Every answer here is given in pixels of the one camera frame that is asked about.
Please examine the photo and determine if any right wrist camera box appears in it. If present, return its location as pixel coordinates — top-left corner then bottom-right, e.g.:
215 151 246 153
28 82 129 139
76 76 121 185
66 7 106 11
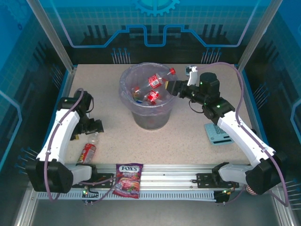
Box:
185 66 200 87

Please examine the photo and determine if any grey metal panel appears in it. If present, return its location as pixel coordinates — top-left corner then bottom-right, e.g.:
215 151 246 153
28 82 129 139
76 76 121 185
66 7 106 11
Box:
14 200 290 226

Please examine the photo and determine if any black controller board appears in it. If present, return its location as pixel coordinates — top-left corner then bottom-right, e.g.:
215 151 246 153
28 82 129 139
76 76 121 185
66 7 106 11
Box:
214 190 230 205
81 187 99 205

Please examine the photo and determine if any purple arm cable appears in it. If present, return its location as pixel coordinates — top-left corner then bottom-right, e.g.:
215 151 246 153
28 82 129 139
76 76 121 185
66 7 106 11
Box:
197 62 290 208
43 88 118 205

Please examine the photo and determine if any aluminium frame post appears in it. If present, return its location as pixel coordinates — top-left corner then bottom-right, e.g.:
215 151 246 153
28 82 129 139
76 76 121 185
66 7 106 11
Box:
236 0 277 74
26 0 77 73

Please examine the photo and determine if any red label cola bottle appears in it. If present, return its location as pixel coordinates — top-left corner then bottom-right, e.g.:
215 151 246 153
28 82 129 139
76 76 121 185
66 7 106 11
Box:
143 90 160 104

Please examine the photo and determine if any clear bottle clear cap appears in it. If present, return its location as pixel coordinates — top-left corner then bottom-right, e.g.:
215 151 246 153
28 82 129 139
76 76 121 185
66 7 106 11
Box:
86 131 101 146

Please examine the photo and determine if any purple candy bag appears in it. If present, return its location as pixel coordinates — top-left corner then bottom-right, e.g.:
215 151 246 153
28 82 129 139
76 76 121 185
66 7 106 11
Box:
111 163 144 200

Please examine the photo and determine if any light blue calculator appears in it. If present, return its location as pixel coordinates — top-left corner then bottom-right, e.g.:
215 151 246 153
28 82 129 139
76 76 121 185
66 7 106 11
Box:
204 122 235 145

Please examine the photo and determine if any clear plastic bin liner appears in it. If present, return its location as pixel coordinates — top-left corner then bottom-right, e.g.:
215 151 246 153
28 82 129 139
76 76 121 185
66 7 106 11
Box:
119 62 180 111

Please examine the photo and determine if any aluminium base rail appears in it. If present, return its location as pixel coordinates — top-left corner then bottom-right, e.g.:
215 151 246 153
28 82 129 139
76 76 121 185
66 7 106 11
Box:
30 163 283 192

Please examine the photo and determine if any grey plastic bin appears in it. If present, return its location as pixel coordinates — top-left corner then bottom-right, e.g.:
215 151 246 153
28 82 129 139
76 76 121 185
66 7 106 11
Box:
119 62 179 130

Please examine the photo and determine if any slotted cable duct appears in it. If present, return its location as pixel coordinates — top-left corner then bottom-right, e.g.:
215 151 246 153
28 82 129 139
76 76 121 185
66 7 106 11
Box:
36 190 217 201

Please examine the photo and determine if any small red cap bottle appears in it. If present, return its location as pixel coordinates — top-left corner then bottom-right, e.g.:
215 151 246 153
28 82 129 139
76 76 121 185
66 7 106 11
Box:
135 67 177 94

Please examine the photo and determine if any red drink can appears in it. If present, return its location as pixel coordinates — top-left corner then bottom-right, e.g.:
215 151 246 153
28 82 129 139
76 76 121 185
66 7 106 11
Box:
77 143 97 165

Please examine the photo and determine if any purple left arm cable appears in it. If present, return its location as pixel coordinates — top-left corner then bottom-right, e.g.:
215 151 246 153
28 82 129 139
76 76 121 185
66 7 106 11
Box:
43 88 118 205

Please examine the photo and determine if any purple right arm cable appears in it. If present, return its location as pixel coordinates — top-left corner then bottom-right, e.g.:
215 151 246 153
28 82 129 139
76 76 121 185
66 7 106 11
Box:
197 62 290 208

